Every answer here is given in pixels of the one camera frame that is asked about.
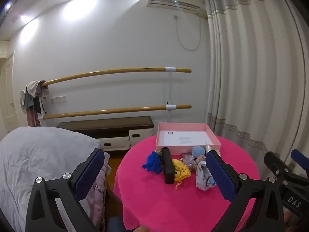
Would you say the grey bed blanket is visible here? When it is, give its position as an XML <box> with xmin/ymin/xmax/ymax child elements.
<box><xmin>0</xmin><ymin>126</ymin><xmax>100</xmax><ymax>232</ymax></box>

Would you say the clear plastic bag item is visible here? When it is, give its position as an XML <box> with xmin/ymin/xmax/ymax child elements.
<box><xmin>182</xmin><ymin>153</ymin><xmax>197</xmax><ymax>168</ymax></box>

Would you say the blue knitted toy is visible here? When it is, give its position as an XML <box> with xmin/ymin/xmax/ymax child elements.
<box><xmin>142</xmin><ymin>150</ymin><xmax>165</xmax><ymax>174</ymax></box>

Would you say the beige hanging garment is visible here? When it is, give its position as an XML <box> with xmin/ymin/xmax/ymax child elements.
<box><xmin>26</xmin><ymin>80</ymin><xmax>50</xmax><ymax>97</ymax></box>

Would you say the grey-green hanging garment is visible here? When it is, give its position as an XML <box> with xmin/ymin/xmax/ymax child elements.
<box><xmin>23</xmin><ymin>92</ymin><xmax>35</xmax><ymax>110</ymax></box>

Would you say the cream curtain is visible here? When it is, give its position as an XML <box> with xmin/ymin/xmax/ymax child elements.
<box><xmin>204</xmin><ymin>0</ymin><xmax>309</xmax><ymax>177</ymax></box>

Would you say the white bar stand post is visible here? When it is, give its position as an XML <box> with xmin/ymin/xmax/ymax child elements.
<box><xmin>39</xmin><ymin>87</ymin><xmax>47</xmax><ymax>126</ymax></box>
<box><xmin>165</xmin><ymin>66</ymin><xmax>177</xmax><ymax>124</ymax></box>

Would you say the white power cable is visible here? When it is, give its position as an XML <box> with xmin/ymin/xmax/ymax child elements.
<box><xmin>174</xmin><ymin>16</ymin><xmax>202</xmax><ymax>52</ymax></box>

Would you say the white air conditioner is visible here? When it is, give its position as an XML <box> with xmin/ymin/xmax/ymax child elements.
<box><xmin>147</xmin><ymin>0</ymin><xmax>202</xmax><ymax>17</ymax></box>

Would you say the wooden ballet bar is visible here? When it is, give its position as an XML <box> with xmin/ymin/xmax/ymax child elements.
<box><xmin>39</xmin><ymin>105</ymin><xmax>192</xmax><ymax>120</ymax></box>
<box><xmin>42</xmin><ymin>68</ymin><xmax>192</xmax><ymax>87</ymax></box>

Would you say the black pouch case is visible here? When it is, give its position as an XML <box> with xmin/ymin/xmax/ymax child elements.
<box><xmin>161</xmin><ymin>147</ymin><xmax>175</xmax><ymax>184</ymax></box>

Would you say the yellow knitted toy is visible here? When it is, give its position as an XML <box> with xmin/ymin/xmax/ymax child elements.
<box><xmin>171</xmin><ymin>159</ymin><xmax>192</xmax><ymax>190</ymax></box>

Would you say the white printed cloth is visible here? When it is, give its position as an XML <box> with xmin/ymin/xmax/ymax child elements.
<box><xmin>195</xmin><ymin>161</ymin><xmax>218</xmax><ymax>191</ymax></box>

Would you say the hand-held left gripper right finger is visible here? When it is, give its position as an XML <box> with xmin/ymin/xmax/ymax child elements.
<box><xmin>205</xmin><ymin>150</ymin><xmax>285</xmax><ymax>232</ymax></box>

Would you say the brown and white cabinet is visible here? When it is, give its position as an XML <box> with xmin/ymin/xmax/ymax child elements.
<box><xmin>56</xmin><ymin>116</ymin><xmax>154</xmax><ymax>151</ymax></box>

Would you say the white door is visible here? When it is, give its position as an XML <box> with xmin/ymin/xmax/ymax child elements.
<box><xmin>0</xmin><ymin>51</ymin><xmax>18</xmax><ymax>133</ymax></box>

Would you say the round pink table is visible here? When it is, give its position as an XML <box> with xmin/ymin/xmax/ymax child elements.
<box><xmin>113</xmin><ymin>135</ymin><xmax>261</xmax><ymax>232</ymax></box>

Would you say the pink cardboard box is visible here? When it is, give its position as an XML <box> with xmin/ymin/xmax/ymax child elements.
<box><xmin>156</xmin><ymin>122</ymin><xmax>222</xmax><ymax>155</ymax></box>

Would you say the person's blue trouser leg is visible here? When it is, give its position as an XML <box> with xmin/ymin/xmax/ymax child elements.
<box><xmin>107</xmin><ymin>216</ymin><xmax>126</xmax><ymax>232</ymax></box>

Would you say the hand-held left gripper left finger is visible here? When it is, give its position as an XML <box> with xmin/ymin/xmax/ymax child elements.
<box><xmin>25</xmin><ymin>148</ymin><xmax>105</xmax><ymax>232</ymax></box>

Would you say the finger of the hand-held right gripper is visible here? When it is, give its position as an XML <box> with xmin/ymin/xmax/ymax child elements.
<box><xmin>291</xmin><ymin>149</ymin><xmax>309</xmax><ymax>171</ymax></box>
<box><xmin>264</xmin><ymin>152</ymin><xmax>290</xmax><ymax>182</ymax></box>

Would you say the light blue soft toy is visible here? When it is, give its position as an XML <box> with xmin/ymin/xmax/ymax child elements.
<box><xmin>192</xmin><ymin>146</ymin><xmax>207</xmax><ymax>160</ymax></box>

